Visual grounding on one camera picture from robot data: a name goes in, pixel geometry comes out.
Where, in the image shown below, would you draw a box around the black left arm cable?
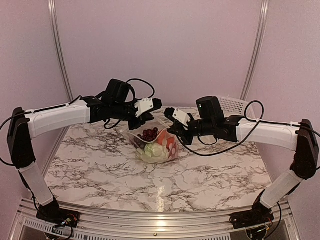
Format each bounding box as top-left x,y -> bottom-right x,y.
0,77 -> 156,167

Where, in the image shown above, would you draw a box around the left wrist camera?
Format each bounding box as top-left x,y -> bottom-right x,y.
134,98 -> 163,118

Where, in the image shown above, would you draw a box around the white perforated plastic basket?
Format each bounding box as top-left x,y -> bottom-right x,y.
217,96 -> 256,120

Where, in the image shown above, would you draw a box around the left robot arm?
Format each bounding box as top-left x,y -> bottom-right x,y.
3,79 -> 162,226

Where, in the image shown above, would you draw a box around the fake red spotted mushroom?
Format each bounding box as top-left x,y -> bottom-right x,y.
166,141 -> 179,160

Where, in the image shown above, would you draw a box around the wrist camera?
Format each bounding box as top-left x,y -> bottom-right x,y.
164,107 -> 192,127
134,98 -> 163,118

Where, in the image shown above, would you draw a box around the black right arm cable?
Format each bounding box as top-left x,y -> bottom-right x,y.
186,100 -> 320,176

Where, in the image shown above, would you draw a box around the aluminium corner post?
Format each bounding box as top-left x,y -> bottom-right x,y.
47,0 -> 77,106
239,0 -> 271,101

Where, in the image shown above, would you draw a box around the aluminium corner post right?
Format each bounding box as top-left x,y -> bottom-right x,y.
239,0 -> 271,101

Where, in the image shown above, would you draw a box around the aluminium front rail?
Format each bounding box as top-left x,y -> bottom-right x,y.
9,197 -> 301,240

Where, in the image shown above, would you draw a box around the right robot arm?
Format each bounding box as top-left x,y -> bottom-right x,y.
164,96 -> 320,229

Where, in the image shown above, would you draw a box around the aluminium corner post left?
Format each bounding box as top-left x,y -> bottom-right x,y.
47,0 -> 77,106

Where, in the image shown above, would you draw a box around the fake green lettuce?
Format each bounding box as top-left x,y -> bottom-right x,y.
135,142 -> 169,164

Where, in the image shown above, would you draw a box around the fake orange carrot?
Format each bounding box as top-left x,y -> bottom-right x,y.
156,130 -> 171,147

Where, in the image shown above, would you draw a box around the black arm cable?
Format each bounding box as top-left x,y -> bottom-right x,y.
186,100 -> 320,176
0,77 -> 156,167

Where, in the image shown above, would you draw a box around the clear zip top bag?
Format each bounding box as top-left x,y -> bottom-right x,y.
122,117 -> 179,164

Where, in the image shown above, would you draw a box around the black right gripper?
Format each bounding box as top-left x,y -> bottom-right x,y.
166,117 -> 215,146

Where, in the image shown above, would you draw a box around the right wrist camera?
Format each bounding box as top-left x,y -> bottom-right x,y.
164,107 -> 192,127

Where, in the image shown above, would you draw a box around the fake red grapes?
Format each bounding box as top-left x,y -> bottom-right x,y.
137,127 -> 160,142

